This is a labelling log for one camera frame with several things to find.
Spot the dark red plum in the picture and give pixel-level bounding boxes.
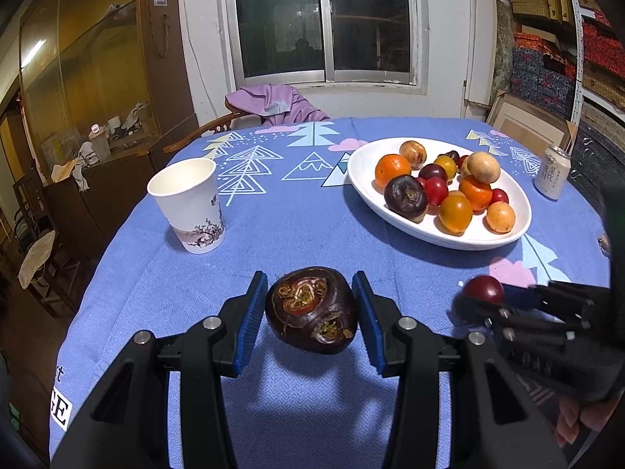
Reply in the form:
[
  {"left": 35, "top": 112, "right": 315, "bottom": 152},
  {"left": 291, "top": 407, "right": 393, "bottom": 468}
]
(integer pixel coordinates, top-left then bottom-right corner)
[
  {"left": 463, "top": 276, "right": 505, "bottom": 304},
  {"left": 418, "top": 163, "right": 448, "bottom": 183}
]

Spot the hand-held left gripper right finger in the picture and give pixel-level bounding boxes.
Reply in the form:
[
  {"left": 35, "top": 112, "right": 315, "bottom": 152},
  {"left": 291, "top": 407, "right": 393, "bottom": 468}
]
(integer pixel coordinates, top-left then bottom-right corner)
[{"left": 352, "top": 271, "right": 568, "bottom": 469}]

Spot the white metal shelf rack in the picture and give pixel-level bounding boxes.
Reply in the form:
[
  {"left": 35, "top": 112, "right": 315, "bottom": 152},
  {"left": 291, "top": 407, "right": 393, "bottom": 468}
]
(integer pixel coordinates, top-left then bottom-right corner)
[{"left": 503, "top": 0, "right": 625, "bottom": 157}]

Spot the large tan round fruit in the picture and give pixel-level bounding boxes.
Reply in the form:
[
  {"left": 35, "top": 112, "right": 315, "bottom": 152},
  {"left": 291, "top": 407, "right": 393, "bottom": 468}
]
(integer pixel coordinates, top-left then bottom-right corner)
[{"left": 460, "top": 151, "right": 502, "bottom": 184}]

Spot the stack of blue patterned boxes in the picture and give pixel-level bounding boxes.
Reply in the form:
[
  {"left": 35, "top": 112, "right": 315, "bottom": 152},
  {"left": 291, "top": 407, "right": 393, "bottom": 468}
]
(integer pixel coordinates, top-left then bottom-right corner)
[{"left": 510, "top": 46, "right": 579, "bottom": 118}]

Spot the stack of red patterned boxes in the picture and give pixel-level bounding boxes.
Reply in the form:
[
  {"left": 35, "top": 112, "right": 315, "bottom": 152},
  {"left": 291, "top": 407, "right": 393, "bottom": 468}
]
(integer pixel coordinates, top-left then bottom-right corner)
[{"left": 581, "top": 20, "right": 625, "bottom": 66}]

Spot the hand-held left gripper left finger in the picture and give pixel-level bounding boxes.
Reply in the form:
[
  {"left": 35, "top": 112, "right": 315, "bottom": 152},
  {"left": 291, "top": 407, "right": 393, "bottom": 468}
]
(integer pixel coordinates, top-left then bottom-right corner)
[{"left": 50, "top": 270, "right": 270, "bottom": 469}]

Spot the orange smooth tomato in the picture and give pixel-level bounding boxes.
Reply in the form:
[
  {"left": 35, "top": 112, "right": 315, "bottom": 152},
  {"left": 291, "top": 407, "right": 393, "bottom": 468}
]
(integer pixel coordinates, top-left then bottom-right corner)
[{"left": 438, "top": 194, "right": 474, "bottom": 234}]

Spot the white oval plate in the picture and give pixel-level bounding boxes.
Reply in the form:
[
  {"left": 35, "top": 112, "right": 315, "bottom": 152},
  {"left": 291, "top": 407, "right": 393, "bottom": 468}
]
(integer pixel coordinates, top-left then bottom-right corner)
[{"left": 347, "top": 137, "right": 532, "bottom": 251}]

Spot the dark purple water chestnut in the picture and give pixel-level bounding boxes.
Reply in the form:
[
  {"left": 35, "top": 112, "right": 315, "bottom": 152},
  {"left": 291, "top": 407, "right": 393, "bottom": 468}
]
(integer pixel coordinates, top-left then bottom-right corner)
[
  {"left": 264, "top": 266, "right": 359, "bottom": 355},
  {"left": 384, "top": 175, "right": 429, "bottom": 222}
]

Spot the orange tangerine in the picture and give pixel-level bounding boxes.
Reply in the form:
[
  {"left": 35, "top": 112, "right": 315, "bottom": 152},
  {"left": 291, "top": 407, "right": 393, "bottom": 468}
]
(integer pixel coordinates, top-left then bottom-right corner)
[
  {"left": 374, "top": 154, "right": 412, "bottom": 193},
  {"left": 458, "top": 176, "right": 493, "bottom": 212}
]

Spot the brown-spotted tan fruit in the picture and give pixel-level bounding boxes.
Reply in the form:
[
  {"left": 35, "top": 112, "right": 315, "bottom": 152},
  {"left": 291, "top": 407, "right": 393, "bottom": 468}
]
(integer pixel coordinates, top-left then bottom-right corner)
[{"left": 399, "top": 140, "right": 427, "bottom": 169}]

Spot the patterned painting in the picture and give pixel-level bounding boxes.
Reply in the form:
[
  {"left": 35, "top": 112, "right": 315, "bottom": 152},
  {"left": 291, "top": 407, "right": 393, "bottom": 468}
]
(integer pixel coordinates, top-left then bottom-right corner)
[{"left": 493, "top": 0, "right": 516, "bottom": 96}]

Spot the curved wooden chair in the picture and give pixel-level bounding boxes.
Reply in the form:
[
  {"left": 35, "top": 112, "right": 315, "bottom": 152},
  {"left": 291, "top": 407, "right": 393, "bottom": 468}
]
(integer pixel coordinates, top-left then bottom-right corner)
[{"left": 162, "top": 98, "right": 333, "bottom": 154}]

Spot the white beverage can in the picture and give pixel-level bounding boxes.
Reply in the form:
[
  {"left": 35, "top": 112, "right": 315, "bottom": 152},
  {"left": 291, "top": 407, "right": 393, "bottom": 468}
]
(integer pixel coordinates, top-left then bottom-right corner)
[{"left": 533, "top": 145, "right": 572, "bottom": 201}]

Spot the person's right hand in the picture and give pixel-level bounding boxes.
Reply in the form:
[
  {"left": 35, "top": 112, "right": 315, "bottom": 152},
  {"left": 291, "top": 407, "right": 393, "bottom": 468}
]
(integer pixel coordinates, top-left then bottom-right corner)
[{"left": 554, "top": 393, "right": 616, "bottom": 448}]

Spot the dark chair with cushion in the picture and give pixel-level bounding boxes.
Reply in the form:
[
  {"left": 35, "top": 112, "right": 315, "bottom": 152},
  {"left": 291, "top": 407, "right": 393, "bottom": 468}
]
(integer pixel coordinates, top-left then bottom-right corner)
[{"left": 12, "top": 166, "right": 84, "bottom": 313}]

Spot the wooden glass cabinet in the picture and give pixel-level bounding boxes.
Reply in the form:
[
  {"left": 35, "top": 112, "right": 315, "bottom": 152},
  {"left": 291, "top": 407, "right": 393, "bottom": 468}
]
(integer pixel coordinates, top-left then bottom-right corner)
[{"left": 17, "top": 0, "right": 198, "bottom": 196}]

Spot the sliding glass window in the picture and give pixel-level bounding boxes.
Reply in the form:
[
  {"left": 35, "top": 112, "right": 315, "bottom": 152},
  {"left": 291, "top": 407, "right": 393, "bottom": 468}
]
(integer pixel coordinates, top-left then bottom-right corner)
[{"left": 215, "top": 0, "right": 430, "bottom": 95}]

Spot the purple cloth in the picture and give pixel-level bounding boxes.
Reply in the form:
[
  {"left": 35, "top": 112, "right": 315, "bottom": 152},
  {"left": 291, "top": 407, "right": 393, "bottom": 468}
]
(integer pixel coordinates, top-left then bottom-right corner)
[{"left": 227, "top": 84, "right": 332, "bottom": 125}]

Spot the white printed paper cup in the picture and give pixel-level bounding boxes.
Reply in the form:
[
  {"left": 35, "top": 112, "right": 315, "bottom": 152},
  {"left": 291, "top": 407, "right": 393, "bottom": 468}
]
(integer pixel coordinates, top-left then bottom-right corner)
[{"left": 147, "top": 158, "right": 226, "bottom": 255}]

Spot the white board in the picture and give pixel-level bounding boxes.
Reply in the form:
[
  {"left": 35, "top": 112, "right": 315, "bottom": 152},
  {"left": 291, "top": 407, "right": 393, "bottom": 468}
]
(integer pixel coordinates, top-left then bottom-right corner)
[{"left": 464, "top": 0, "right": 491, "bottom": 108}]

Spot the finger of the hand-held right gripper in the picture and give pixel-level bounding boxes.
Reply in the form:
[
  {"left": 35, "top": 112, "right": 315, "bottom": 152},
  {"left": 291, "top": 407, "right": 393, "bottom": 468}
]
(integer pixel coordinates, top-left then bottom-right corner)
[
  {"left": 503, "top": 281, "right": 611, "bottom": 326},
  {"left": 453, "top": 298, "right": 577, "bottom": 347}
]

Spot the yellow-orange tomato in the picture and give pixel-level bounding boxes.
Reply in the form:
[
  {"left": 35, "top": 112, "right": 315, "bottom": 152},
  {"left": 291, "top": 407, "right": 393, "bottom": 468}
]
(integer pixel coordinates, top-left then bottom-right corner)
[{"left": 434, "top": 155, "right": 458, "bottom": 180}]

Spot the peach-coloured round fruit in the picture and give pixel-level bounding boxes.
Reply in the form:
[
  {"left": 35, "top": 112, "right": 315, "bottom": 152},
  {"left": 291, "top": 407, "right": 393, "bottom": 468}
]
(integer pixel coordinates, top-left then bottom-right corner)
[{"left": 485, "top": 202, "right": 516, "bottom": 234}]

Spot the blue printed tablecloth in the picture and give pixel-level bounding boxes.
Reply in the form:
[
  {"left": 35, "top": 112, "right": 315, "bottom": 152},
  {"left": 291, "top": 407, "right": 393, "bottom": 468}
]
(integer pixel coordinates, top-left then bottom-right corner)
[{"left": 49, "top": 116, "right": 616, "bottom": 469}]

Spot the dark woven basket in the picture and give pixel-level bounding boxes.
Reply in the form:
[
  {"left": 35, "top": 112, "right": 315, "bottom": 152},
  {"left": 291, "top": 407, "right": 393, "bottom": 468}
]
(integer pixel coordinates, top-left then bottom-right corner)
[{"left": 571, "top": 102, "right": 625, "bottom": 191}]

